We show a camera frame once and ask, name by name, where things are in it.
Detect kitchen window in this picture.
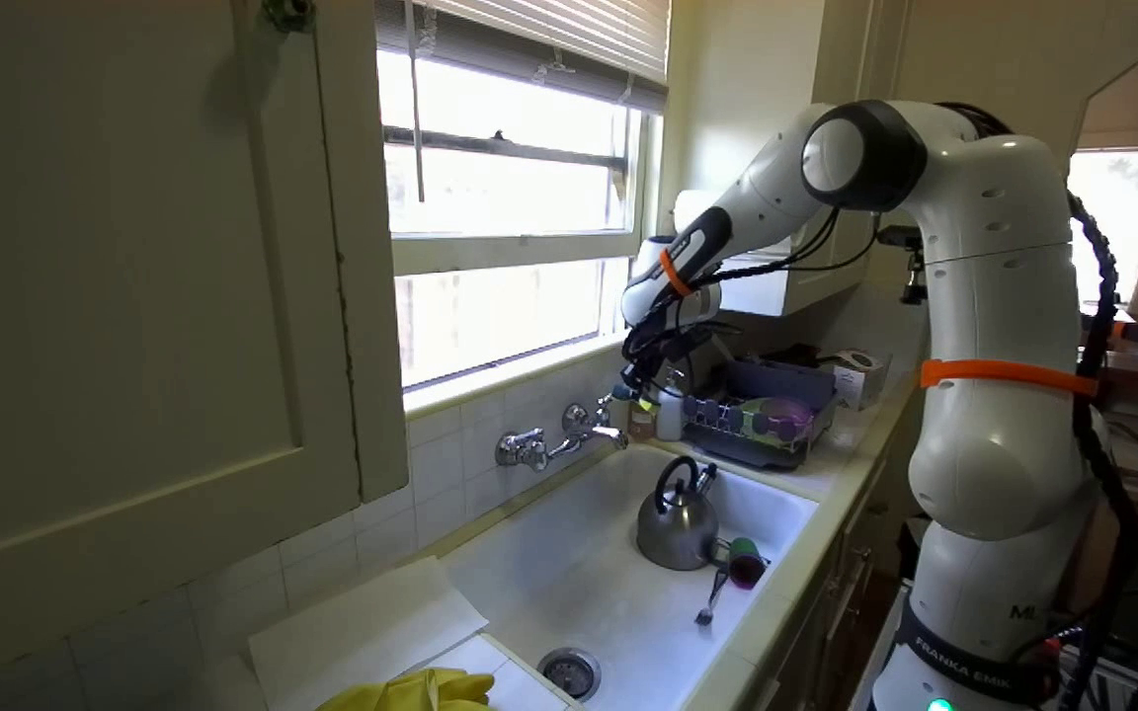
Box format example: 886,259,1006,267
372,0,672,416

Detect yellow rubber gloves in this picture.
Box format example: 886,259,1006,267
315,665,501,711

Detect chrome wall tap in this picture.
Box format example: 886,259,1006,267
489,392,634,475

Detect white soap pump bottle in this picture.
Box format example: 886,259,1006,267
653,383,687,446

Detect dish drying rack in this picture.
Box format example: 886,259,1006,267
682,353,847,475

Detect steel kettle with black handle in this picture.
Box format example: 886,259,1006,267
634,449,726,573

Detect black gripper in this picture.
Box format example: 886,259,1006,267
605,321,718,411

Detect metal sink drain strainer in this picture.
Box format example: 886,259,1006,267
537,643,605,704

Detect small white box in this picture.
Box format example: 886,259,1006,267
830,346,891,411

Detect white sink basin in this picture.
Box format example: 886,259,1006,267
443,439,822,711

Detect cream cabinet door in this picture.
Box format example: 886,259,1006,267
0,0,410,693

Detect dark pump bottle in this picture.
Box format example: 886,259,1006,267
624,395,659,446

